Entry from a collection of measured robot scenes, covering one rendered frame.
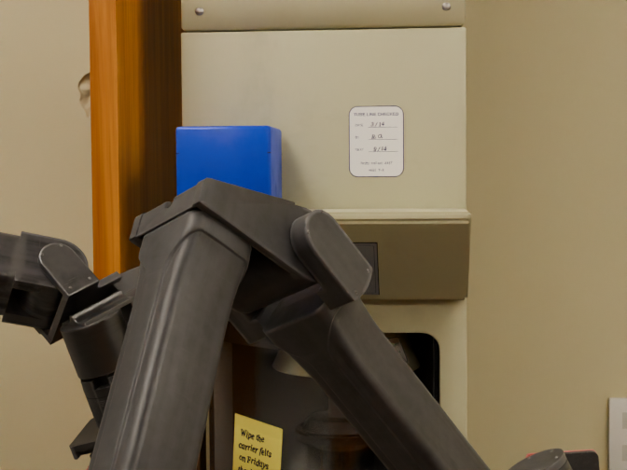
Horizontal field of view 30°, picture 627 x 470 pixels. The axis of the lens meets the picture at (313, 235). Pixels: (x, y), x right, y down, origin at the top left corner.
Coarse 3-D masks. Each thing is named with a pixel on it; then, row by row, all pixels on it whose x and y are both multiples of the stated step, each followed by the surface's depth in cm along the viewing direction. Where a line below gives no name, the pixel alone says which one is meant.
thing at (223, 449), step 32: (224, 352) 128; (256, 352) 124; (224, 384) 128; (256, 384) 124; (288, 384) 121; (224, 416) 128; (256, 416) 125; (288, 416) 121; (320, 416) 117; (224, 448) 128; (288, 448) 121; (320, 448) 118; (352, 448) 114
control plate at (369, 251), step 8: (360, 248) 123; (368, 248) 123; (376, 248) 122; (368, 256) 124; (376, 256) 123; (376, 264) 124; (376, 272) 125; (376, 280) 126; (368, 288) 127; (376, 288) 127
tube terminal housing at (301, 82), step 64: (192, 64) 132; (256, 64) 131; (320, 64) 131; (384, 64) 130; (448, 64) 129; (320, 128) 131; (448, 128) 130; (320, 192) 131; (384, 192) 131; (448, 192) 130; (384, 320) 132; (448, 320) 131; (448, 384) 131
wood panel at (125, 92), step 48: (96, 0) 123; (144, 0) 136; (96, 48) 124; (144, 48) 136; (96, 96) 124; (144, 96) 136; (96, 144) 124; (144, 144) 136; (96, 192) 125; (144, 192) 136; (96, 240) 125
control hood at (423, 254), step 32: (352, 224) 120; (384, 224) 120; (416, 224) 119; (448, 224) 119; (384, 256) 124; (416, 256) 123; (448, 256) 123; (384, 288) 127; (416, 288) 127; (448, 288) 127
